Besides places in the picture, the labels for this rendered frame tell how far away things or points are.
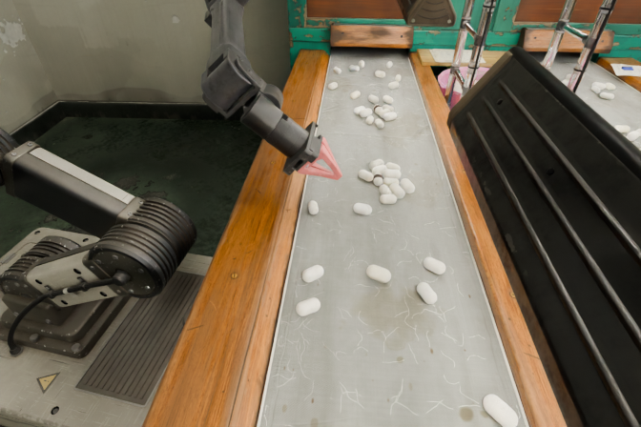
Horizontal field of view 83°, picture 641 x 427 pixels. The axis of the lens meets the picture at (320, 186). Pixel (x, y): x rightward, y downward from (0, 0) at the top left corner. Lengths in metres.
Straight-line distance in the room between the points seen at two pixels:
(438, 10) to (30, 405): 0.99
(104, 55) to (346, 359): 2.60
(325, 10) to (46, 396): 1.33
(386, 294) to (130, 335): 0.57
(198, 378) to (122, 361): 0.42
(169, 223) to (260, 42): 1.91
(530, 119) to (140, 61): 2.62
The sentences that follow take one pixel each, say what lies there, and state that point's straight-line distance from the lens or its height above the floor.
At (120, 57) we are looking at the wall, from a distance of 2.81.
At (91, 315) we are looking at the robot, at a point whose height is 0.52.
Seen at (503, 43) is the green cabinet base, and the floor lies 0.80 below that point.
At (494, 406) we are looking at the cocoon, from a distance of 0.51.
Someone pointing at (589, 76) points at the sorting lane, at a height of 0.74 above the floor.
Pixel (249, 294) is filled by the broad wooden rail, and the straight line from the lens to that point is 0.54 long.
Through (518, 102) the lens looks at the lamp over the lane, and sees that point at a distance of 0.28.
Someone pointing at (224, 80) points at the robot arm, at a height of 0.99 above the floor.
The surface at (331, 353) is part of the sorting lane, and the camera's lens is 0.52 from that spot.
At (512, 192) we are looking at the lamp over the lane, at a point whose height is 1.07.
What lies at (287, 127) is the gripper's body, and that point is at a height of 0.91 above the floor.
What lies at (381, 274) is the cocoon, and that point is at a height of 0.76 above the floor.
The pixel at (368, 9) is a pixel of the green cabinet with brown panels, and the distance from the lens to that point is 1.48.
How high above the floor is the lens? 1.20
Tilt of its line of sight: 37 degrees down
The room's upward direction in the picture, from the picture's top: straight up
